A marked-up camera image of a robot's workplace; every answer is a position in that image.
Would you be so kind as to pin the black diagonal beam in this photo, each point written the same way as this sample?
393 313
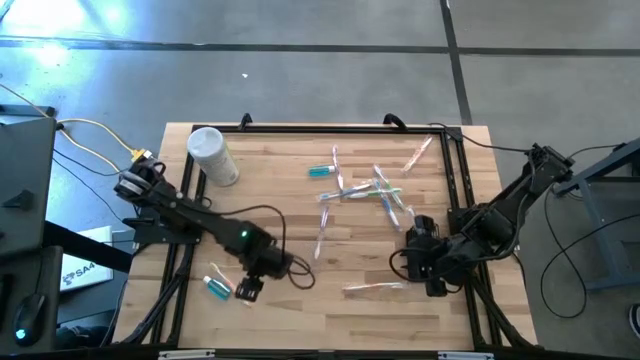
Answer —
85 245

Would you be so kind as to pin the white orange toothbrush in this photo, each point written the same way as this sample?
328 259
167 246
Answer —
375 286

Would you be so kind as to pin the grey blue metal stand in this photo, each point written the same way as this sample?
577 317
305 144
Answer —
600 166

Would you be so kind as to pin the black aluminium table frame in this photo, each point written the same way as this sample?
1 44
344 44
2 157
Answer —
325 129

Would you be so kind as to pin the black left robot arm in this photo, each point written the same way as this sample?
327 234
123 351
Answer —
225 232

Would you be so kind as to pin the black desk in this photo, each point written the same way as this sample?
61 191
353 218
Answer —
50 300

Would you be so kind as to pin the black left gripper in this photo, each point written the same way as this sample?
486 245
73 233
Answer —
249 289

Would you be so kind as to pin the white wipes canister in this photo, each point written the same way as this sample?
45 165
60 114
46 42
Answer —
212 155

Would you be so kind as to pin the white edge bracket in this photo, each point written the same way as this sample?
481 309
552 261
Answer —
465 356
185 354

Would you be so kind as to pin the white printed box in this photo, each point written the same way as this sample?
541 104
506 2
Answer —
85 265

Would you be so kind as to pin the pink toothbrush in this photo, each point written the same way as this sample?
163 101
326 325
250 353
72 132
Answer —
338 167

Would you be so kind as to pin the black computer mouse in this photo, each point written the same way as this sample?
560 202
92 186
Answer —
29 315

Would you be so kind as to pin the small blue mouthwash bottle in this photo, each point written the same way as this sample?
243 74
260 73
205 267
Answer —
320 171
218 289

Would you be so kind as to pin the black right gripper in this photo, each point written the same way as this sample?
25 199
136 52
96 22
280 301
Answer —
424 240

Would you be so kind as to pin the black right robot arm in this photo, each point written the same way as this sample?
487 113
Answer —
500 220

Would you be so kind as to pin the blue toothbrush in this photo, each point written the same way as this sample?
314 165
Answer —
392 216
345 192

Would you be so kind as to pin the black computer case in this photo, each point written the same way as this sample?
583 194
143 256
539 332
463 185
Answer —
25 175

